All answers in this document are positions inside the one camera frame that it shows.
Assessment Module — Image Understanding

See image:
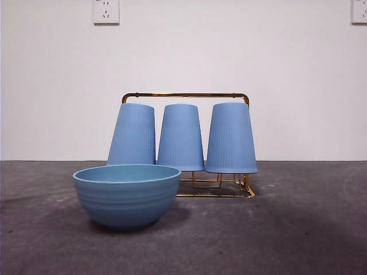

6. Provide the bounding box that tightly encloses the blue ribbed cup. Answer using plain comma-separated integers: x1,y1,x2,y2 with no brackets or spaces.
106,103,157,167
157,104,205,172
204,102,258,174

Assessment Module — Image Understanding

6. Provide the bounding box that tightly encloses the blue ribbed bowl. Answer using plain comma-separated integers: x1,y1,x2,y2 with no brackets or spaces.
72,164,182,232

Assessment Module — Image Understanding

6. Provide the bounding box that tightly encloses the gold wire cup rack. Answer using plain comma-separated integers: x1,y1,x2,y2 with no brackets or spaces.
120,91,256,199

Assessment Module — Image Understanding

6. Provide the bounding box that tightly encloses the white wall socket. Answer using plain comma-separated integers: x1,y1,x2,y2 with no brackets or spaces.
93,0,120,25
352,0,367,25

